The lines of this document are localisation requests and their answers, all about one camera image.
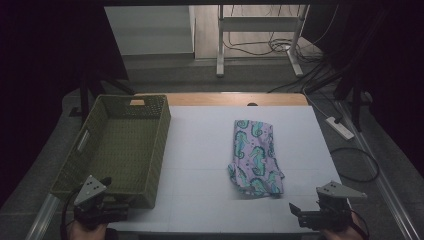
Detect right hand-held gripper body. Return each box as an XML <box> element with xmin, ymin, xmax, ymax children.
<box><xmin>315</xmin><ymin>180</ymin><xmax>368</xmax><ymax>232</ymax></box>

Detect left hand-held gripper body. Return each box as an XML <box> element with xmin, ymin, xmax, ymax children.
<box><xmin>73</xmin><ymin>174</ymin><xmax>116</xmax><ymax>232</ymax></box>

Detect green woven basket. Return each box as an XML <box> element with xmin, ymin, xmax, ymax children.
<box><xmin>49</xmin><ymin>94</ymin><xmax>172</xmax><ymax>210</ymax></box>

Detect purple seahorse print pants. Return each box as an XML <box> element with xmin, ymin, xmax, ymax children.
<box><xmin>227</xmin><ymin>119</ymin><xmax>286</xmax><ymax>198</ymax></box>

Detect person's right hand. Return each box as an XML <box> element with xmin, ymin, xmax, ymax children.
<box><xmin>319</xmin><ymin>211</ymin><xmax>368</xmax><ymax>240</ymax></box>

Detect person's left hand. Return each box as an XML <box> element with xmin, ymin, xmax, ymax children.
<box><xmin>67</xmin><ymin>220</ymin><xmax>110</xmax><ymax>240</ymax></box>

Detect white power strip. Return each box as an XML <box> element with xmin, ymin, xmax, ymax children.
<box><xmin>325</xmin><ymin>116</ymin><xmax>355</xmax><ymax>141</ymax></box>

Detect black metal stand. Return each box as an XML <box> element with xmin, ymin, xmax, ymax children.
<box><xmin>69</xmin><ymin>68</ymin><xmax>136</xmax><ymax>125</ymax></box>
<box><xmin>304</xmin><ymin>59</ymin><xmax>373</xmax><ymax>133</ymax></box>

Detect white table mat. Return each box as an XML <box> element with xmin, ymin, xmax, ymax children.
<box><xmin>108</xmin><ymin>105</ymin><xmax>363</xmax><ymax>234</ymax></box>

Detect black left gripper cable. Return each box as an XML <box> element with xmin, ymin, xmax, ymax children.
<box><xmin>60</xmin><ymin>186</ymin><xmax>83</xmax><ymax>240</ymax></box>

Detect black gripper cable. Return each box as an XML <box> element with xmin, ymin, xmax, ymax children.
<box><xmin>60</xmin><ymin>186</ymin><xmax>83</xmax><ymax>240</ymax></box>
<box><xmin>349</xmin><ymin>208</ymin><xmax>371</xmax><ymax>240</ymax></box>

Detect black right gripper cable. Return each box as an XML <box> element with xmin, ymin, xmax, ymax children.
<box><xmin>349</xmin><ymin>208</ymin><xmax>371</xmax><ymax>240</ymax></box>

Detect black looped floor cable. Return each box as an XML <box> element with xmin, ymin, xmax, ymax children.
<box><xmin>329</xmin><ymin>147</ymin><xmax>381</xmax><ymax>184</ymax></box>

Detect aluminium frame rail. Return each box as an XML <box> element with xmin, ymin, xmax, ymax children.
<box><xmin>334</xmin><ymin>99</ymin><xmax>422</xmax><ymax>240</ymax></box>
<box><xmin>25</xmin><ymin>192</ymin><xmax>62</xmax><ymax>240</ymax></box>

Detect white power strip cable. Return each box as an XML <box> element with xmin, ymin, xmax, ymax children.
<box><xmin>301</xmin><ymin>87</ymin><xmax>332</xmax><ymax>120</ymax></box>

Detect tangle of floor cables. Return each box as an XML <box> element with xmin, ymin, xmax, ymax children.
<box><xmin>222</xmin><ymin>31</ymin><xmax>323</xmax><ymax>64</ymax></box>

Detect white desk frame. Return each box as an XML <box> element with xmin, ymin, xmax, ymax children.
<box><xmin>215</xmin><ymin>4</ymin><xmax>310</xmax><ymax>79</ymax></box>

